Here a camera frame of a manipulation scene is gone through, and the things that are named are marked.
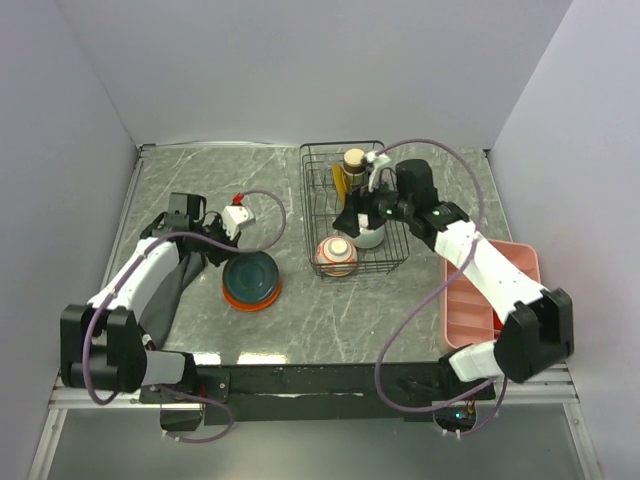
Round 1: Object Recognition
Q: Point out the celadon green bowl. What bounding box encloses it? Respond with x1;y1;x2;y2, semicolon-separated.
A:
352;226;386;249

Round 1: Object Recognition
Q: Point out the aluminium rail frame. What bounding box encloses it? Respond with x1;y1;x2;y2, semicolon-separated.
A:
29;366;601;479

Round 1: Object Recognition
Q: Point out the orange plastic plate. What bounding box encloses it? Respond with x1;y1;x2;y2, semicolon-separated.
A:
222;283;282;313

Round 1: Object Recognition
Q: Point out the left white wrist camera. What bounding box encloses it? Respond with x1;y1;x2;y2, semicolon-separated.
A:
221;193;256;240

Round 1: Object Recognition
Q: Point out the dark grey cloth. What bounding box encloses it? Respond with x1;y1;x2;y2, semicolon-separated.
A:
139;253;207;349

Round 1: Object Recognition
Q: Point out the black wire dish rack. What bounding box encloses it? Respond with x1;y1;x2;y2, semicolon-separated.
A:
299;140;409;278

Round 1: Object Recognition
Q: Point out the yellow patterned plate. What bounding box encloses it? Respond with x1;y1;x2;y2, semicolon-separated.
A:
331;163;350;206

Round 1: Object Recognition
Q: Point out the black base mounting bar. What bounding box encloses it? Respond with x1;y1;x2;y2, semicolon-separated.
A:
139;363;496;426

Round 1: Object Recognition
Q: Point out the beige brown ceramic cup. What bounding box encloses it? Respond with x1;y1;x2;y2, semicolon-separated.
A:
342;148;368;187

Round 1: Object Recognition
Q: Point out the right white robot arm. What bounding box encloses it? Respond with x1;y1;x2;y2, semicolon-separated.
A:
333;152;574;398

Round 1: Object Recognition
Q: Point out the pink divided plastic tray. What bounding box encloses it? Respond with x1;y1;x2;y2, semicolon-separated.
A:
440;240;541;353

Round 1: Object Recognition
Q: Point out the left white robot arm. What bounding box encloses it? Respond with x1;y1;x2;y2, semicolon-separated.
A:
60;193;255;402

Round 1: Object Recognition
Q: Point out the orange white patterned bowl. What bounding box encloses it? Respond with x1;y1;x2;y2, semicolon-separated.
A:
315;236;357;277

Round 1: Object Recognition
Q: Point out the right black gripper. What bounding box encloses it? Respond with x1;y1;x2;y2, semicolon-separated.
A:
331;172;412;239

